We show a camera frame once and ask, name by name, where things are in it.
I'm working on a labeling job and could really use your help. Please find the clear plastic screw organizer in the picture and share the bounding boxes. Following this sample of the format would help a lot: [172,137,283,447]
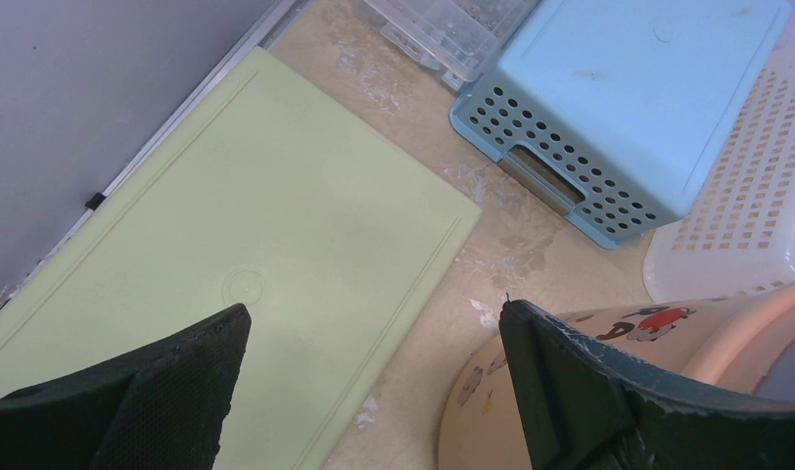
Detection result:
[353,0,538,93]

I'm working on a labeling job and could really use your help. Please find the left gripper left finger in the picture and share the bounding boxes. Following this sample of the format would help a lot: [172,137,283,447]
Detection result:
[0,304,252,469]

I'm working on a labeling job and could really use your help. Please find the white perforated plastic basket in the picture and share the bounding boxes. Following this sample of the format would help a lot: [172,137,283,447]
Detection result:
[643,46,795,303]

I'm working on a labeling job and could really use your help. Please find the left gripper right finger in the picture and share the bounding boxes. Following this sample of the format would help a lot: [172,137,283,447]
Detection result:
[499,300,795,469]

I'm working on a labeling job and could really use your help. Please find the grey plastic bucket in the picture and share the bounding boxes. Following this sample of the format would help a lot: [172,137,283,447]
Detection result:
[754,341,795,402]

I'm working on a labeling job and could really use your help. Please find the blue perforated plastic basket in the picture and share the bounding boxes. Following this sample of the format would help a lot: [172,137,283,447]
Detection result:
[449,1,791,249]

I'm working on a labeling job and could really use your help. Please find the green perforated plastic basket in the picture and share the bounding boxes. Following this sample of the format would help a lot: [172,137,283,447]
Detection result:
[0,48,481,469]

